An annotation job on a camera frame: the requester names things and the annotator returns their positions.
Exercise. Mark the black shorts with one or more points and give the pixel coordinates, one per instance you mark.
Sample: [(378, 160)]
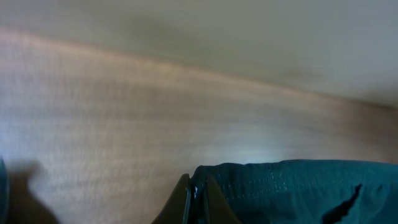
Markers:
[(303, 191)]

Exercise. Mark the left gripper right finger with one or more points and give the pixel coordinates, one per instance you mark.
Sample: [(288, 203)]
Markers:
[(217, 209)]

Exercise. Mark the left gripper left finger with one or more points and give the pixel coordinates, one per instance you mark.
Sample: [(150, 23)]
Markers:
[(177, 208)]

